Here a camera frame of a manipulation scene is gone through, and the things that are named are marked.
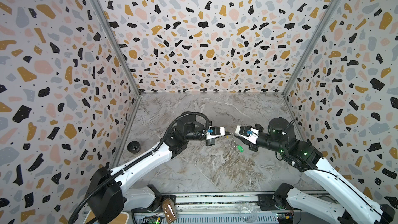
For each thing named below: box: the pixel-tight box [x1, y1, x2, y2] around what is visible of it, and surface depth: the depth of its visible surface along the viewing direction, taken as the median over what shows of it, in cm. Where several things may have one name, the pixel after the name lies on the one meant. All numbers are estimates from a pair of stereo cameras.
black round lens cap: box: [126, 141, 141, 154], surface depth 82 cm
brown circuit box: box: [161, 198, 177, 224], surface depth 69 cm
